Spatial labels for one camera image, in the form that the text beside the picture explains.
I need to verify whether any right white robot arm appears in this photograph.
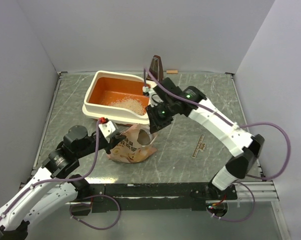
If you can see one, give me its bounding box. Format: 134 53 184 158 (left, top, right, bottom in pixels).
142 77 265 199

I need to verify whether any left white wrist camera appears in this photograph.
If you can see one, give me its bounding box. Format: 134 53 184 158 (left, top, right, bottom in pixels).
98 120 119 141

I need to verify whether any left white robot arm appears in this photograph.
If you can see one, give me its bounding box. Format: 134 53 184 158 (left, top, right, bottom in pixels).
0 119 126 240

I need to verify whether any white orange litter box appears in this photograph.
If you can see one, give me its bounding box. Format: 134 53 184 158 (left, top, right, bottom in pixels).
82 70 156 125

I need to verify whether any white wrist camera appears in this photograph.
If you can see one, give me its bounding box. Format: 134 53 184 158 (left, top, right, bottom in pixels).
142 85 157 100
98 120 119 141

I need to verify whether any small wooden block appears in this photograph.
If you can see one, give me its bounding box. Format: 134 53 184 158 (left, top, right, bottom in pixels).
166 70 179 75

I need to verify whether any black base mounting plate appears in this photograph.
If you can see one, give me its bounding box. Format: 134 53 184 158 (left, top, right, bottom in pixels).
74 182 238 213

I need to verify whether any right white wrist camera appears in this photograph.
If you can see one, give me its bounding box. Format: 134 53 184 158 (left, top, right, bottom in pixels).
142 85 157 100

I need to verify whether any clean litter pile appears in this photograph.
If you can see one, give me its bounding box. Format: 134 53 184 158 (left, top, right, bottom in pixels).
109 97 145 116

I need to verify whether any silver metal scoop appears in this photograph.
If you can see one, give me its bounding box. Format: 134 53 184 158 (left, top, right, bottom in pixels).
137 129 153 146

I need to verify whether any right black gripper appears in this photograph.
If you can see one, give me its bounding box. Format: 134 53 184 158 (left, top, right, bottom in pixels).
145 100 176 135

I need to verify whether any brown wooden metronome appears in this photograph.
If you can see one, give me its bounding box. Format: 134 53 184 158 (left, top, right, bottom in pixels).
148 55 164 83

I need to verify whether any peach cat litter bag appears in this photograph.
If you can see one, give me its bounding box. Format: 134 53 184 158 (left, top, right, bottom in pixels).
107 124 157 164

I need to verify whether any wooden ruler with crown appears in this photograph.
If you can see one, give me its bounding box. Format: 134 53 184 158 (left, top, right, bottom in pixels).
191 134 206 159

